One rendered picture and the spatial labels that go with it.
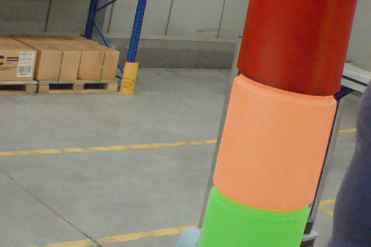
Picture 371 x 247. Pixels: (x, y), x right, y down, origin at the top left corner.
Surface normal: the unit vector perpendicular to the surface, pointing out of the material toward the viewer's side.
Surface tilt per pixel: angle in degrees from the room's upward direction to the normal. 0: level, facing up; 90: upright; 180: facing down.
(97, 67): 90
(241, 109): 90
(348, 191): 85
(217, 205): 90
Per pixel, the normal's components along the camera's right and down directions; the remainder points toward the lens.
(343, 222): -0.93, 0.13
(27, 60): 0.65, 0.29
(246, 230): -0.20, 0.19
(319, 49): 0.30, 0.28
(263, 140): -0.44, 0.13
